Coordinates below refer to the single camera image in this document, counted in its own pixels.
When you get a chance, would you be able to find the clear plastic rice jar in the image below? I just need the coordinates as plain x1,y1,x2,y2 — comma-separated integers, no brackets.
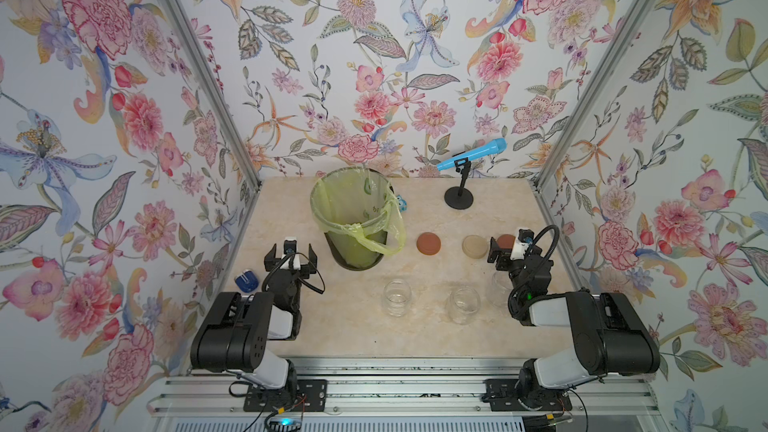
446,286,481,325

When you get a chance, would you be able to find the rice jar beige lid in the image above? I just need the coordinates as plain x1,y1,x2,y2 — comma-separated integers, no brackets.
486,271,513,308

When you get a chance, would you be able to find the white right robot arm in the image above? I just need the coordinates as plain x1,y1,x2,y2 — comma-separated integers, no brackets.
487,225,661,403

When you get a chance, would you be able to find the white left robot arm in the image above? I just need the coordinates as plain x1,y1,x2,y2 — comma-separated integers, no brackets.
190,239,325,393

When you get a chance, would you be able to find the small blue box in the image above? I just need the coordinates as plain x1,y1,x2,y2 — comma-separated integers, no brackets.
234,270,260,294

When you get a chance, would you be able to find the black mesh waste bin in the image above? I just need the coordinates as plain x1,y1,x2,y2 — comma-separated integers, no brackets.
310,166,404,271

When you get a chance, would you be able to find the green plastic bin liner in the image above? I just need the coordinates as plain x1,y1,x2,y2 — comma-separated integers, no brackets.
310,166,408,256

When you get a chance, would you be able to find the small blue figurine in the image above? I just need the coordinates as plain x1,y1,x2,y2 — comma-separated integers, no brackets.
396,195,408,212

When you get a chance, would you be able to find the blue toy microphone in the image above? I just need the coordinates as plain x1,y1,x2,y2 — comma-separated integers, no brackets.
436,138,507,171

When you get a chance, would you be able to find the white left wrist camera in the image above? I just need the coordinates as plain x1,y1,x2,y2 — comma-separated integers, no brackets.
281,237,301,271

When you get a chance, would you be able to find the aluminium corner post left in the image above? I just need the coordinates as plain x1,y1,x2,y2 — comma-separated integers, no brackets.
159,0,262,191

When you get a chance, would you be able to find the aluminium corner post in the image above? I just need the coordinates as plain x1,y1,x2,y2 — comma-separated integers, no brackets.
159,0,262,191
532,0,655,195

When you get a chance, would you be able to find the aluminium corner post right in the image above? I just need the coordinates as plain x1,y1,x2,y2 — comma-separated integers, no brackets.
532,0,655,195

